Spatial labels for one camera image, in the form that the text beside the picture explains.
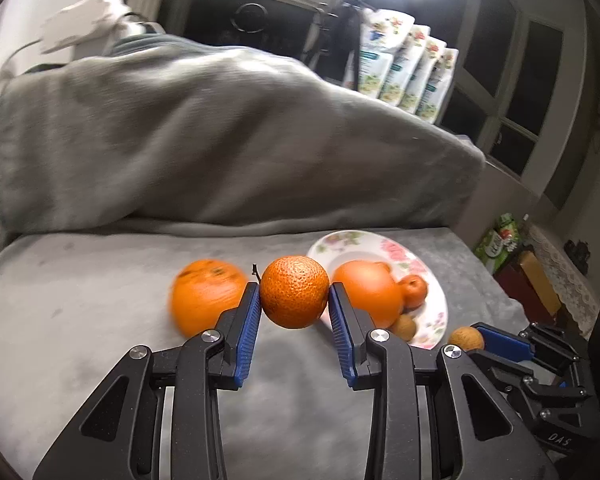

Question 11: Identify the large smooth orange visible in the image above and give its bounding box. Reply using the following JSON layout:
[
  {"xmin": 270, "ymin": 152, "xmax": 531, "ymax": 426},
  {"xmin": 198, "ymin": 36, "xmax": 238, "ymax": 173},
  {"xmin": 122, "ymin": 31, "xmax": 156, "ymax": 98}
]
[{"xmin": 331, "ymin": 259, "xmax": 405, "ymax": 330}]

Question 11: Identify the green carton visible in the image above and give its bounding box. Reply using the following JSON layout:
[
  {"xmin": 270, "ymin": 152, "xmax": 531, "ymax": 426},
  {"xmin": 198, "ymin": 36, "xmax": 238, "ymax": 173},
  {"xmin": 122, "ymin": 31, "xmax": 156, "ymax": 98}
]
[{"xmin": 474, "ymin": 212, "xmax": 531, "ymax": 273}]

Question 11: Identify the floral white plate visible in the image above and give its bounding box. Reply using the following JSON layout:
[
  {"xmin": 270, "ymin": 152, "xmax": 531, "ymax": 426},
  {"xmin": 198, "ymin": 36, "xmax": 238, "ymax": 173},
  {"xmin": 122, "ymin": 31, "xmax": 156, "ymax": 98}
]
[{"xmin": 306, "ymin": 230, "xmax": 449, "ymax": 351}]

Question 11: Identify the white power strip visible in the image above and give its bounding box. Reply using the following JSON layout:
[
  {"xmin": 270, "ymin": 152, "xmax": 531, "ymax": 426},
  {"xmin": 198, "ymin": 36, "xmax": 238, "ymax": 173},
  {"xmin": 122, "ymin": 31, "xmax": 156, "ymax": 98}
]
[{"xmin": 39, "ymin": 0, "xmax": 132, "ymax": 55}]

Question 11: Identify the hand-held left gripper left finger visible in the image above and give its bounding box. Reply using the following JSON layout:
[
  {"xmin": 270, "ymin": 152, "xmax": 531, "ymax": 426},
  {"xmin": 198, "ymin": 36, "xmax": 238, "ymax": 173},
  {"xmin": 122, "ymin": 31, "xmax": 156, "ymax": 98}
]
[{"xmin": 32, "ymin": 281, "xmax": 262, "ymax": 480}]

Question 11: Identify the small brown kiwi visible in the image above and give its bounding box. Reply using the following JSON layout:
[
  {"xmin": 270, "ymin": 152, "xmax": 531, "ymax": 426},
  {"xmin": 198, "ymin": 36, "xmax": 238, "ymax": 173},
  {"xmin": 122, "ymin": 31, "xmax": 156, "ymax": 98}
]
[
  {"xmin": 447, "ymin": 326, "xmax": 486, "ymax": 352},
  {"xmin": 389, "ymin": 314, "xmax": 418, "ymax": 341}
]

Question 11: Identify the lace cloth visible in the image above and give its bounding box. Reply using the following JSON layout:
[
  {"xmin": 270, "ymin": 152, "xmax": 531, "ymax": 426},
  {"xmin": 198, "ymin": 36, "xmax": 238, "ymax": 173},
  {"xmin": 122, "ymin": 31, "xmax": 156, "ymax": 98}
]
[{"xmin": 525, "ymin": 225, "xmax": 600, "ymax": 336}]

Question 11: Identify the floral white pouch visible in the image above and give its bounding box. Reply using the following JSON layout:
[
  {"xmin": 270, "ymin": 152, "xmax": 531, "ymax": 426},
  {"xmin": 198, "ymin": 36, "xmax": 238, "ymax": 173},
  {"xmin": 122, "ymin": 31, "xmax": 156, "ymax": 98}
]
[
  {"xmin": 382, "ymin": 25, "xmax": 431, "ymax": 107},
  {"xmin": 402, "ymin": 35, "xmax": 445, "ymax": 115},
  {"xmin": 357, "ymin": 10, "xmax": 416, "ymax": 100},
  {"xmin": 416, "ymin": 46, "xmax": 461, "ymax": 125}
]

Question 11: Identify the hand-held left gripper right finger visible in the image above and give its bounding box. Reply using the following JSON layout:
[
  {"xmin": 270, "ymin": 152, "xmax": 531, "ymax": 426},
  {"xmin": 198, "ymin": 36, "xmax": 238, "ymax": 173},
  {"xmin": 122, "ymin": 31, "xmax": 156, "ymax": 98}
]
[{"xmin": 328, "ymin": 282, "xmax": 561, "ymax": 480}]

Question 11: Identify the small tangerine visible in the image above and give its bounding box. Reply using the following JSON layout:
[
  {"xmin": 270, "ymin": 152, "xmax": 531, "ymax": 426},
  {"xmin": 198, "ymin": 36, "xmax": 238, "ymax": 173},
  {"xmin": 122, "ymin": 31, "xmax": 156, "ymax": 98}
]
[{"xmin": 397, "ymin": 274, "xmax": 429, "ymax": 310}]

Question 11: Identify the rough-skinned tangerine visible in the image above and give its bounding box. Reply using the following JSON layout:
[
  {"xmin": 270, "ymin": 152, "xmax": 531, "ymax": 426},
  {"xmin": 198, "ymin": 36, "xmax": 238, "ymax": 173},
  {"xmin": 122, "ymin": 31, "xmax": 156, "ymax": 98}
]
[{"xmin": 251, "ymin": 255, "xmax": 330, "ymax": 330}]

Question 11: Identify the orange with dark marks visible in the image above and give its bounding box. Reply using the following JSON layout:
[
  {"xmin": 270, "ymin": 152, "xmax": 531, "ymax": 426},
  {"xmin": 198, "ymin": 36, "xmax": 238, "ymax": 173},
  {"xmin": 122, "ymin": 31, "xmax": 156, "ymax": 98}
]
[{"xmin": 169, "ymin": 259, "xmax": 251, "ymax": 338}]

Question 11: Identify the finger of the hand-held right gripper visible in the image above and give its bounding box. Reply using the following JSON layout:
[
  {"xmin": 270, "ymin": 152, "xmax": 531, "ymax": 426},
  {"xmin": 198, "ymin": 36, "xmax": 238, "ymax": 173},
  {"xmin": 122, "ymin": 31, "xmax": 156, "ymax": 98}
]
[
  {"xmin": 475, "ymin": 322, "xmax": 583, "ymax": 377},
  {"xmin": 467, "ymin": 349, "xmax": 538, "ymax": 397}
]

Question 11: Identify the grey fleece blanket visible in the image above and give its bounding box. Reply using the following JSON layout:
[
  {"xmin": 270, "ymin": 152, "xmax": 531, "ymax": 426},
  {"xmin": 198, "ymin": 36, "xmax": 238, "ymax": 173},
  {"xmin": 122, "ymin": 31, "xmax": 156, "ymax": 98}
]
[{"xmin": 0, "ymin": 35, "xmax": 486, "ymax": 241}]

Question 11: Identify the white-framed window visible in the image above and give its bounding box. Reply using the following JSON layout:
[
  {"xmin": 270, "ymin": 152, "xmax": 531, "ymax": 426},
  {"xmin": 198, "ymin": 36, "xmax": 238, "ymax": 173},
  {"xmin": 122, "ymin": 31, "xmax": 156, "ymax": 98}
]
[{"xmin": 115, "ymin": 0, "xmax": 581, "ymax": 211}]

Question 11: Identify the brown box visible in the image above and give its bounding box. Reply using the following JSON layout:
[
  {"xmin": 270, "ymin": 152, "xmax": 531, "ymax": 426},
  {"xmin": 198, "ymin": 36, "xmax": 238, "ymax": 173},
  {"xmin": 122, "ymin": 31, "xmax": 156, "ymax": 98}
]
[{"xmin": 495, "ymin": 250, "xmax": 563, "ymax": 318}]

